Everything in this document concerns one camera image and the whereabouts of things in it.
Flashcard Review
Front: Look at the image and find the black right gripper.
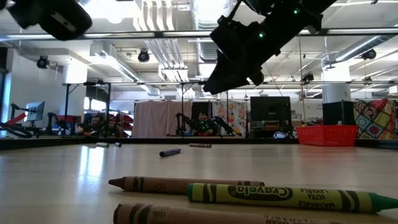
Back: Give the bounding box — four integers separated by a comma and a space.
203, 15, 274, 95

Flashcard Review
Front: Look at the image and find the brown crayon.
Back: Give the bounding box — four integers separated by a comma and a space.
108, 175, 266, 196
113, 202, 343, 224

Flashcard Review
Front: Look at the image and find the green crayon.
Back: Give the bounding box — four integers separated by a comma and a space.
187, 182, 398, 214

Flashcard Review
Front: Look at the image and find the floral patterned cloth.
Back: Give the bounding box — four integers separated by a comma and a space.
212, 101, 249, 138

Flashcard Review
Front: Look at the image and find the large black monitor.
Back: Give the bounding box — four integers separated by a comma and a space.
250, 96, 292, 123

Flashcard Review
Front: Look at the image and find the person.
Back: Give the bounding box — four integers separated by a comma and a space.
194, 111, 217, 136
89, 114, 104, 135
108, 116, 121, 135

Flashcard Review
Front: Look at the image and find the beige curtain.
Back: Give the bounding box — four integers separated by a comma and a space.
132, 100, 193, 139

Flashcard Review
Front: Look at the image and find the black box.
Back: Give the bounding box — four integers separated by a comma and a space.
322, 101, 355, 126

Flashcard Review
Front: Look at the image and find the red plastic basket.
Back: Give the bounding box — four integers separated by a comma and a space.
295, 124, 359, 147

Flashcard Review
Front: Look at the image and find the red shelving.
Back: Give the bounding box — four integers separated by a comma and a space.
55, 113, 134, 138

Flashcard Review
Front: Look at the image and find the colourful patchwork quilt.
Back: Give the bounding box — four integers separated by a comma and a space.
353, 98, 398, 140

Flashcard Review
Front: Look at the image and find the small computer monitor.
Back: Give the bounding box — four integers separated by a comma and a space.
24, 101, 46, 123

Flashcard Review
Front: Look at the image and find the red bar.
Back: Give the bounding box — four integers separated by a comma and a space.
5, 112, 27, 126

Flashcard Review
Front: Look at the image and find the silver ceiling air duct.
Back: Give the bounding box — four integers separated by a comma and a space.
190, 0, 234, 63

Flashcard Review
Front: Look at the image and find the black background table frame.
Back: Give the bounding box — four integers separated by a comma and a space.
63, 82, 112, 138
180, 80, 230, 138

